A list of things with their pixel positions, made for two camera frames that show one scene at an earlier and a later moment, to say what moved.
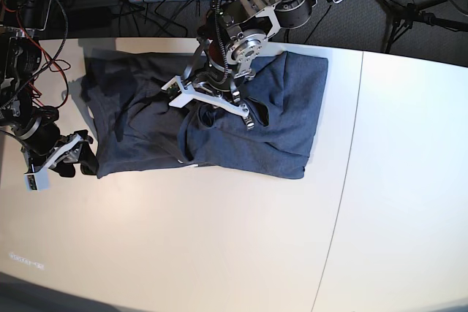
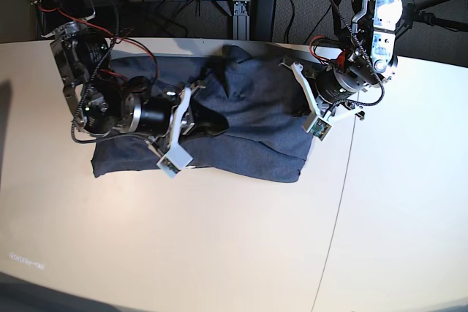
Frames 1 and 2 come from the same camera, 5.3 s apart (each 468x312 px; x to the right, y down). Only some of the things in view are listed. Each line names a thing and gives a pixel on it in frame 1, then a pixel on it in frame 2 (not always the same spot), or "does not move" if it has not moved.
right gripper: (219, 80) to (331, 85)
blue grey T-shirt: (134, 126) does not move
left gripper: (41, 142) to (156, 112)
